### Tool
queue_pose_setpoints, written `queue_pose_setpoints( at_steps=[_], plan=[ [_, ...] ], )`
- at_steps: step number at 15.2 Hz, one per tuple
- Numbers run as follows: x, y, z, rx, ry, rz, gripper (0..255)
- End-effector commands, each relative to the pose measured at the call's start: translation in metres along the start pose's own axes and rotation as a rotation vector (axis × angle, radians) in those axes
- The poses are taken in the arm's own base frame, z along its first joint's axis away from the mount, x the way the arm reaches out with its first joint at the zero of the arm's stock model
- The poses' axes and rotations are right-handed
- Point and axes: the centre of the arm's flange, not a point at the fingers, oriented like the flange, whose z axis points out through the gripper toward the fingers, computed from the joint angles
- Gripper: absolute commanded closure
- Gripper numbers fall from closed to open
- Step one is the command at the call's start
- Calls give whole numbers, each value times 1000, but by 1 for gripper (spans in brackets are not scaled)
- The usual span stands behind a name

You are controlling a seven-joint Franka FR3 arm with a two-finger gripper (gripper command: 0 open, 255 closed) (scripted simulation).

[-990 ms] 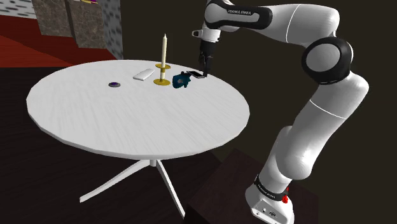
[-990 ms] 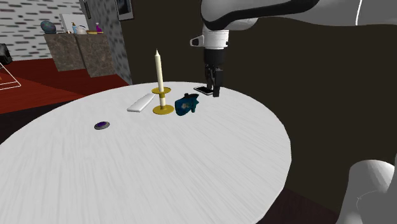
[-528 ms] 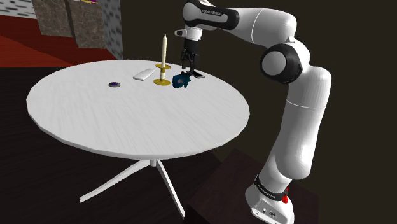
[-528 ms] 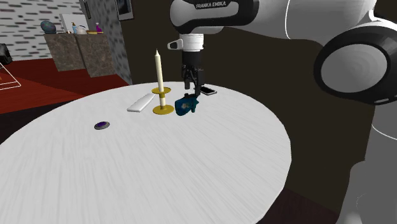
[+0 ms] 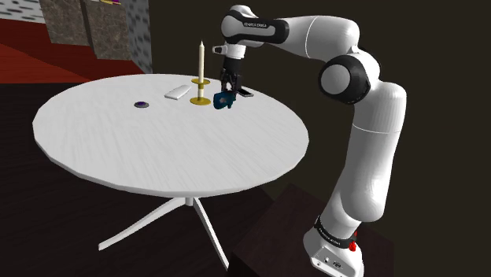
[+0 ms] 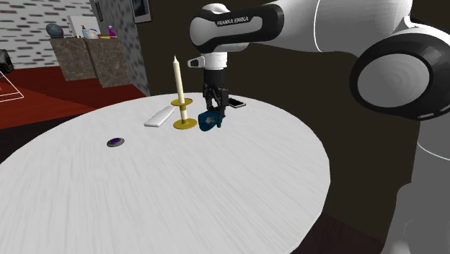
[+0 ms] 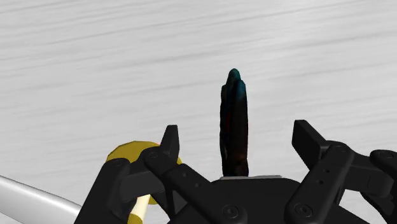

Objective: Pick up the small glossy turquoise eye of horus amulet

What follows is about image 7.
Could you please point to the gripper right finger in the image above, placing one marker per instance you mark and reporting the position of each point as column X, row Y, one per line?
column 325, row 173

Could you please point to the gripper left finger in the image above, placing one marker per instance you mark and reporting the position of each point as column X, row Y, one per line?
column 155, row 173

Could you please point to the dark teal-tipped upright slab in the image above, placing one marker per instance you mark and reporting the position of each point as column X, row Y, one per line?
column 234, row 130

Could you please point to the white rounded rim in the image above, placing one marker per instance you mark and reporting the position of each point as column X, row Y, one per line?
column 34, row 201

